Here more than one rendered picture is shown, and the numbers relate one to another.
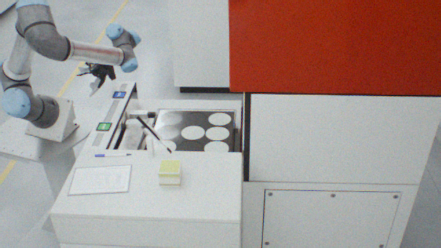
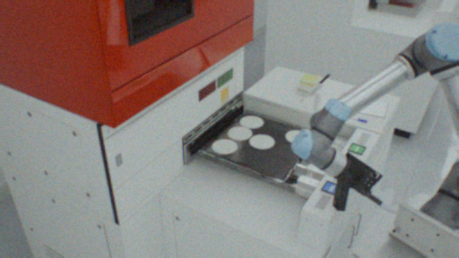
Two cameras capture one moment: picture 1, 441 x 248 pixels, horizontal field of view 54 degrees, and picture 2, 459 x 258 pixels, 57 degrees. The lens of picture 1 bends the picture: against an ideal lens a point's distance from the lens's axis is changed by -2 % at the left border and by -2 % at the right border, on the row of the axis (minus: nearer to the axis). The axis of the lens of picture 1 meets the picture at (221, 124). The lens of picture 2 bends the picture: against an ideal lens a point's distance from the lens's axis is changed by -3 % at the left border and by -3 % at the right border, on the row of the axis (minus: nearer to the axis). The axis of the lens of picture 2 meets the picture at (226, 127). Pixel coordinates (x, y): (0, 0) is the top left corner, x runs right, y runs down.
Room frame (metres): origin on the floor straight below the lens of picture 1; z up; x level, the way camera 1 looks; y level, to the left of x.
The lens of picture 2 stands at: (2.89, 0.68, 1.89)
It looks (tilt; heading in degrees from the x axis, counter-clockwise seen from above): 33 degrees down; 208
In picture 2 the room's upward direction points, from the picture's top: straight up
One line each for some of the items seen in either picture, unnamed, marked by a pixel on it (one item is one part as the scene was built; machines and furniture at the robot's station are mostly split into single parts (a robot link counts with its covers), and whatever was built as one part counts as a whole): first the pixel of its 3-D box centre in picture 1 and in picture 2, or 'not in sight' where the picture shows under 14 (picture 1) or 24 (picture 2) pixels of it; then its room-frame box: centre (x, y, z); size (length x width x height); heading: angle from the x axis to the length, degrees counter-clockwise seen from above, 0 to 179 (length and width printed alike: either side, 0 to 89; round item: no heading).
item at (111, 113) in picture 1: (114, 124); (342, 183); (1.64, 0.48, 0.89); 0.55 x 0.09 x 0.14; 176
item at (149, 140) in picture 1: (154, 141); (314, 95); (1.31, 0.25, 1.03); 0.06 x 0.04 x 0.13; 86
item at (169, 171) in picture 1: (170, 173); (309, 84); (1.17, 0.18, 1.00); 0.07 x 0.07 x 0.07; 87
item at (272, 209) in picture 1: (309, 190); (137, 208); (1.70, -0.46, 0.41); 0.82 x 0.71 x 0.82; 176
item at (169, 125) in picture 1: (193, 133); (262, 141); (1.55, 0.12, 0.90); 0.34 x 0.34 x 0.01; 86
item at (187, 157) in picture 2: (242, 132); (216, 129); (1.55, -0.09, 0.89); 0.44 x 0.02 x 0.10; 176
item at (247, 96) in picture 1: (246, 86); (186, 121); (1.72, -0.12, 1.02); 0.82 x 0.03 x 0.40; 176
